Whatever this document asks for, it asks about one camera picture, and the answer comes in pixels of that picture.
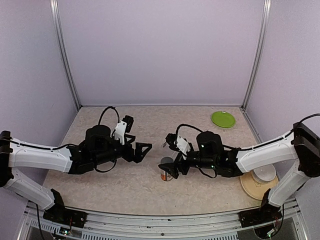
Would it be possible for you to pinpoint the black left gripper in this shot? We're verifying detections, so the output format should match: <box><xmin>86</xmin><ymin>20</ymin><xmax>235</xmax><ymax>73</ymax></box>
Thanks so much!
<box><xmin>93</xmin><ymin>135</ymin><xmax>152</xmax><ymax>166</ymax></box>

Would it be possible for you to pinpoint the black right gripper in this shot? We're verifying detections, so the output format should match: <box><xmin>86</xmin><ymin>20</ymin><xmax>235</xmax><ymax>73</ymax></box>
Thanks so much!
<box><xmin>158</xmin><ymin>149</ymin><xmax>217</xmax><ymax>180</ymax></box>

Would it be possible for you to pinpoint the orange grey-capped pill bottle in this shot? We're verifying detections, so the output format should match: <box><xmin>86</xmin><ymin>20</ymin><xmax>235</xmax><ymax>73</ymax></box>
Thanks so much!
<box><xmin>159</xmin><ymin>156</ymin><xmax>175</xmax><ymax>182</ymax></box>

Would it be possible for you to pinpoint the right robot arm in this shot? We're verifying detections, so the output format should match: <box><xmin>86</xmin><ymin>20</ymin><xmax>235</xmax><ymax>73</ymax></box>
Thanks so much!
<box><xmin>158</xmin><ymin>122</ymin><xmax>320</xmax><ymax>222</ymax></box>

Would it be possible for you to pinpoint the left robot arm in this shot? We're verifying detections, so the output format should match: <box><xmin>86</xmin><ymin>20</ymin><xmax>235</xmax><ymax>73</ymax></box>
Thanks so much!
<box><xmin>0</xmin><ymin>125</ymin><xmax>152</xmax><ymax>223</ymax></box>

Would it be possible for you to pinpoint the green plate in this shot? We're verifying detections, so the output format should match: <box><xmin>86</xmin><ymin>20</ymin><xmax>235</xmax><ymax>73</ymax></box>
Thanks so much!
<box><xmin>211</xmin><ymin>111</ymin><xmax>236</xmax><ymax>128</ymax></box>

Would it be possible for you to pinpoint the beige plate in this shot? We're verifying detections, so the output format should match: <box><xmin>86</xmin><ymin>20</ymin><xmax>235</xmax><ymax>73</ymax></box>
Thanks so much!
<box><xmin>240</xmin><ymin>172</ymin><xmax>279</xmax><ymax>201</ymax></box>

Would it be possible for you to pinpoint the white bowl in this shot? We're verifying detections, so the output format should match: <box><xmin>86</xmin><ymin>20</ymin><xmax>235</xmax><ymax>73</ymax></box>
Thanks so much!
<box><xmin>251</xmin><ymin>164</ymin><xmax>276</xmax><ymax>184</ymax></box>

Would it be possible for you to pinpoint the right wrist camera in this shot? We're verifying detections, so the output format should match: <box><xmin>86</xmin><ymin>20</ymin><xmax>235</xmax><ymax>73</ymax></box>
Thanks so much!
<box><xmin>165</xmin><ymin>133</ymin><xmax>192</xmax><ymax>160</ymax></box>

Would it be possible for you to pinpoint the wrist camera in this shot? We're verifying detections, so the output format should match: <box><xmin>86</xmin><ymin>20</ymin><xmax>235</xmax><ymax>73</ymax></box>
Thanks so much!
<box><xmin>165</xmin><ymin>133</ymin><xmax>192</xmax><ymax>160</ymax></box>
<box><xmin>110</xmin><ymin>115</ymin><xmax>134</xmax><ymax>145</ymax></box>

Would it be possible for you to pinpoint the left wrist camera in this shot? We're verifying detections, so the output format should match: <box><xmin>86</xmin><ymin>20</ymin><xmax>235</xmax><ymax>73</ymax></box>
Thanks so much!
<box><xmin>110</xmin><ymin>115</ymin><xmax>134</xmax><ymax>145</ymax></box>

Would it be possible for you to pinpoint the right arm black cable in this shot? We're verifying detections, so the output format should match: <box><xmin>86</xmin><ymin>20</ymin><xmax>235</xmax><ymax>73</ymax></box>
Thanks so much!
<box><xmin>174</xmin><ymin>123</ymin><xmax>206</xmax><ymax>141</ymax></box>

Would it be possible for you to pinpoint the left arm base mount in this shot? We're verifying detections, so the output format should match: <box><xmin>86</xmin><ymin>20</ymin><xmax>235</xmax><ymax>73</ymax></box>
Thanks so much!
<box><xmin>43</xmin><ymin>204</ymin><xmax>88</xmax><ymax>228</ymax></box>

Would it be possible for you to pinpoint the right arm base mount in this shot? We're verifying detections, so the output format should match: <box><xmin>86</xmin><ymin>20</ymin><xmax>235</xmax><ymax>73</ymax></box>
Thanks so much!
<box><xmin>238</xmin><ymin>200</ymin><xmax>283</xmax><ymax>228</ymax></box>

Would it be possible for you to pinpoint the front aluminium rail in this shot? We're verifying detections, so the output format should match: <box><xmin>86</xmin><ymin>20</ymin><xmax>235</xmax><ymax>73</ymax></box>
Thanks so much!
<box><xmin>18</xmin><ymin>198</ymin><xmax>307</xmax><ymax>240</ymax></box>

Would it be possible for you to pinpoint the right aluminium frame post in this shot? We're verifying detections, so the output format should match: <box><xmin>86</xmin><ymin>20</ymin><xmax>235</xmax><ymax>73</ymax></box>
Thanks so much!
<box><xmin>241</xmin><ymin>0</ymin><xmax>272</xmax><ymax>112</ymax></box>

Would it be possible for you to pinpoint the aluminium frame post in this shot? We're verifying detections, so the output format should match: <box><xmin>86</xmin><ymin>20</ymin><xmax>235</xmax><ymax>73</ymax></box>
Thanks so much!
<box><xmin>241</xmin><ymin>0</ymin><xmax>272</xmax><ymax>112</ymax></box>
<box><xmin>50</xmin><ymin>0</ymin><xmax>82</xmax><ymax>111</ymax></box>

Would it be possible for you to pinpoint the left aluminium frame post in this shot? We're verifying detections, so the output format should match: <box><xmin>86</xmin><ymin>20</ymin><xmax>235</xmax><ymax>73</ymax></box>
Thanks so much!
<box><xmin>50</xmin><ymin>0</ymin><xmax>82</xmax><ymax>111</ymax></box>

